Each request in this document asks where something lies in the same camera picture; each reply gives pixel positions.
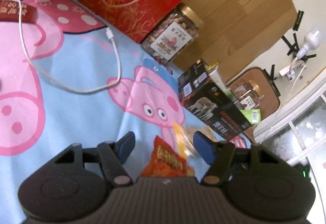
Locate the oat snack packet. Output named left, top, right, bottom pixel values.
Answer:
left=172, top=123, right=218, bottom=159

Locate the green snack packet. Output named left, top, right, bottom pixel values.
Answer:
left=240, top=109, right=261, bottom=125

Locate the orange snack packet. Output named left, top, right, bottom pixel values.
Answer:
left=140, top=136, right=195, bottom=178

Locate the black cardboard snack box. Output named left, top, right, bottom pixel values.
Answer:
left=178, top=59, right=251, bottom=140

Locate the nut jar on brown mat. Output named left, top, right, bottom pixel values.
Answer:
left=229, top=78, right=264, bottom=110

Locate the brown seat cushion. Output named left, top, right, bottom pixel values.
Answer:
left=227, top=67, right=280, bottom=121

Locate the cartoon pig blanket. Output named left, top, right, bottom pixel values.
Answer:
left=1, top=0, right=204, bottom=223

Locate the nut jar beside red bag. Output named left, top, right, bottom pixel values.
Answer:
left=141, top=3, right=203, bottom=66

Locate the wood pattern board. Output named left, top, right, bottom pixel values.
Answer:
left=174, top=0, right=297, bottom=81

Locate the small red box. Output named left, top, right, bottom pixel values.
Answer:
left=0, top=0, right=37, bottom=23

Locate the white window frame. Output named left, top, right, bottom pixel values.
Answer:
left=252, top=71, right=326, bottom=166

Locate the white wall plug adapter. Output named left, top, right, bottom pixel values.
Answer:
left=279, top=60, right=306, bottom=82

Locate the white charging cable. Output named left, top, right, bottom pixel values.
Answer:
left=254, top=65, right=308, bottom=143

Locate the white usb cable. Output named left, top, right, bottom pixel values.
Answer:
left=15, top=0, right=123, bottom=94

